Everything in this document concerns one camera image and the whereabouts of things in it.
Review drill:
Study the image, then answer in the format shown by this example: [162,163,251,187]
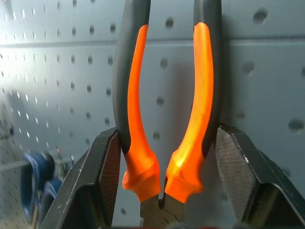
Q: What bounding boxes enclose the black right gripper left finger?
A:
[40,126,124,229]

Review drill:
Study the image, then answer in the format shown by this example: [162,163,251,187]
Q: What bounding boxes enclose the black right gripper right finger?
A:
[213,123,305,229]

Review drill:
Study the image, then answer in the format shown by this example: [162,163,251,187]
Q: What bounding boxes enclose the orange and black handled pliers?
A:
[112,0,223,229]

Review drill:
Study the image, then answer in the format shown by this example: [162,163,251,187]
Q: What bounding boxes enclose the grey metal pegboard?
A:
[0,0,305,229]

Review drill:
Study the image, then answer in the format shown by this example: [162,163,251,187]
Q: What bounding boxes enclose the blue handled scissors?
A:
[20,152,63,229]

